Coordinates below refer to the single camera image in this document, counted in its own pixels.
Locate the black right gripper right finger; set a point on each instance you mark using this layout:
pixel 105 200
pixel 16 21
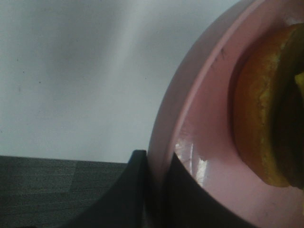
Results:
pixel 187 205

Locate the toy hamburger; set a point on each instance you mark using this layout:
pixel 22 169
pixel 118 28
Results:
pixel 268 109

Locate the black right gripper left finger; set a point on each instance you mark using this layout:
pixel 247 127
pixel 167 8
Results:
pixel 122 205

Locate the pink round plate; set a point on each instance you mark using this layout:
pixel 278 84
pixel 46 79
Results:
pixel 194 119

